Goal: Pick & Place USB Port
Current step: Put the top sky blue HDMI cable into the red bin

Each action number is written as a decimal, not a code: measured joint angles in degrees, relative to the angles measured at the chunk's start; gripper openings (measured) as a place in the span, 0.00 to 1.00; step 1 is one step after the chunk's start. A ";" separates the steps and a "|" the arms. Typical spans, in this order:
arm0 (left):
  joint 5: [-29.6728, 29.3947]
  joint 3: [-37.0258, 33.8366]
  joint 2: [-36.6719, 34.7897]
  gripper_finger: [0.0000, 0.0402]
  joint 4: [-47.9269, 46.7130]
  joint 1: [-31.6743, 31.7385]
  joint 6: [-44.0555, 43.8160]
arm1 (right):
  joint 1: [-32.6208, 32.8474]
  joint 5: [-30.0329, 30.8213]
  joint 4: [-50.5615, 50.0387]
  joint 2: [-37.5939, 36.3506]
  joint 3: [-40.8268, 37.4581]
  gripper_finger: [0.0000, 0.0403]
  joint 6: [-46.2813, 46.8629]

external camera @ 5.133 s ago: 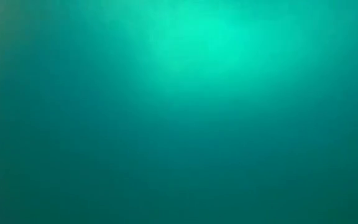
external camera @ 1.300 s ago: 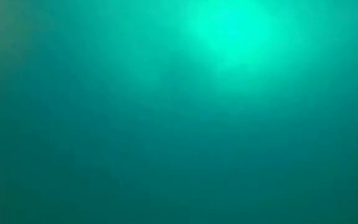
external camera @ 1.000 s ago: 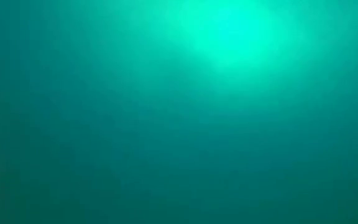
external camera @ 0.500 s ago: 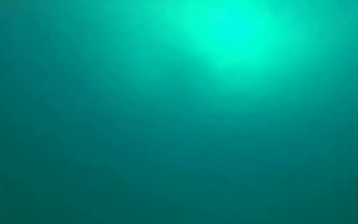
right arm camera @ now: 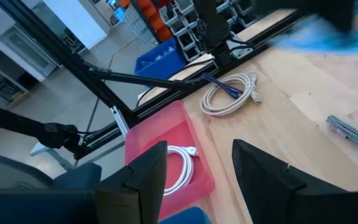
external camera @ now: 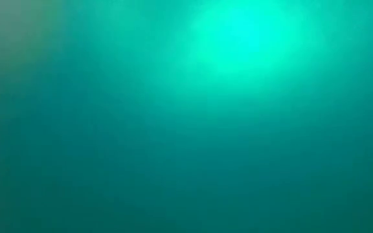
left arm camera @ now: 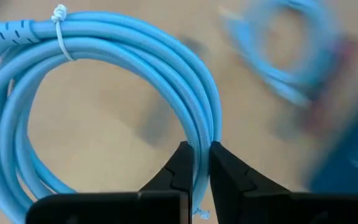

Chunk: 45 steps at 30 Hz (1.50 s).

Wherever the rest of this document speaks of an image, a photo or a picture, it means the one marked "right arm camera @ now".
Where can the grey storage bin rack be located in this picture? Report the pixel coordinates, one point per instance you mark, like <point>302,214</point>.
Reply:
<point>182,28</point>

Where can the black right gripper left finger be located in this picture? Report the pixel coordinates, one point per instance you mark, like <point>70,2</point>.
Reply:
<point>141,186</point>

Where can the blue plastic storage bin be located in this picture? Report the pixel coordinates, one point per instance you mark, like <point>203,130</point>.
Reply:
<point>160,62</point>

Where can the red plastic tray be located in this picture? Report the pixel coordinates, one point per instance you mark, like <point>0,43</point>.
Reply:
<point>172,130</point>

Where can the white cabinet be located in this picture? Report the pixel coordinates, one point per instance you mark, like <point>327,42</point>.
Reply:
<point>76,18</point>

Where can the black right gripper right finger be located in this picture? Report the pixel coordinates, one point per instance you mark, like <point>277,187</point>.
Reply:
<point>275,193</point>

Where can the white shelf unit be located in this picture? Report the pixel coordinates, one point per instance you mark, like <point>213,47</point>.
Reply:
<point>20,53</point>

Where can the black aluminium table frame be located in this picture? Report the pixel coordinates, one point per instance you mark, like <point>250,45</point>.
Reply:
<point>82,71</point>

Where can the orange stacked bins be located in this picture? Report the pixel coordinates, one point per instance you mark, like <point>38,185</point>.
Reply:
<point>154,18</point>

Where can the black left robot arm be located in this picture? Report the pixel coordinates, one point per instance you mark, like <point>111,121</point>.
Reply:
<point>213,28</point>

